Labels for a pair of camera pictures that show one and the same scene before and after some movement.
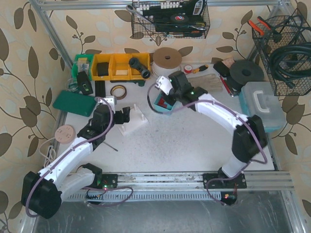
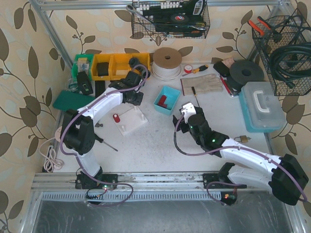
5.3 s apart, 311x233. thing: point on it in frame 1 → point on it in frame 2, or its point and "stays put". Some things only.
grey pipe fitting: (135, 63) stays put
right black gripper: (171, 96) → (182, 124)
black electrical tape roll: (179, 18) stays put
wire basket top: (170, 19) stays put
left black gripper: (124, 114) → (135, 97)
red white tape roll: (188, 69) stays put
